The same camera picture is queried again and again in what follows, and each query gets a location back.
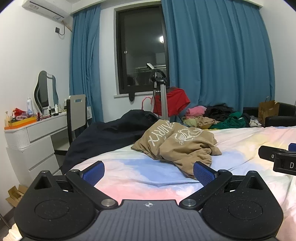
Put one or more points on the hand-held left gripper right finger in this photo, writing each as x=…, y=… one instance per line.
x=204, y=173

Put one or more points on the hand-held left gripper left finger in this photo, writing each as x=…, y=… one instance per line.
x=93, y=172

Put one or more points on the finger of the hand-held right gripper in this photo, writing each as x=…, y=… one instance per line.
x=267, y=153

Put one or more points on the tan printed T-shirt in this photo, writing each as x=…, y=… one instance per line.
x=185, y=148

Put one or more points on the pink clothes hanger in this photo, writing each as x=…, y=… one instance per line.
x=145, y=100

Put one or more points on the white grey garment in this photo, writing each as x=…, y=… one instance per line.
x=255, y=122

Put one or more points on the brown paper bag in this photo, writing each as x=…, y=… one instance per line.
x=266, y=111

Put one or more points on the black garment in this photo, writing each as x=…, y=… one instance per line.
x=104, y=132

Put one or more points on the black sofa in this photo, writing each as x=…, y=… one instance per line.
x=284, y=111

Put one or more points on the green garment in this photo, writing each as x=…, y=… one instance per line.
x=231, y=122

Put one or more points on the beige garment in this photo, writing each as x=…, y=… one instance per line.
x=207, y=122

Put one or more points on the pale yellow garment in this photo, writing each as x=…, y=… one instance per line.
x=188, y=121

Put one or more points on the pink garment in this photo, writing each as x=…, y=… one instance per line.
x=196, y=110

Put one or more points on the white vanity desk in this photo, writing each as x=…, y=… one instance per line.
x=39, y=132

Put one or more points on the small dark bottle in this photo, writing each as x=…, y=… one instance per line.
x=49, y=111

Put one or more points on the red garment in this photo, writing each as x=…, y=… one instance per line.
x=178, y=99

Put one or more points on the cardboard box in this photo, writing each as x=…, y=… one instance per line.
x=17, y=195

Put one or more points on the garment steamer stand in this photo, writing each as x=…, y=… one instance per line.
x=163, y=99

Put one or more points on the orange box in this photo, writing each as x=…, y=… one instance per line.
x=20, y=122

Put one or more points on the tall spray bottle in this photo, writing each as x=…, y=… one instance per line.
x=29, y=107

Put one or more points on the wavy vanity mirror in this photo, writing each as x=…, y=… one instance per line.
x=42, y=92

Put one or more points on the wide blue curtain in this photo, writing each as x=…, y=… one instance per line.
x=219, y=58

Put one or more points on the narrow blue curtain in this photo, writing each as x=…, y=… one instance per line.
x=85, y=58

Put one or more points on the dark framed window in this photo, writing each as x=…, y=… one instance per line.
x=138, y=46

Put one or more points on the white air conditioner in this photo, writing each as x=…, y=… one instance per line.
x=41, y=8

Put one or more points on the wall socket with plug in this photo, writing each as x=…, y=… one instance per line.
x=57, y=30

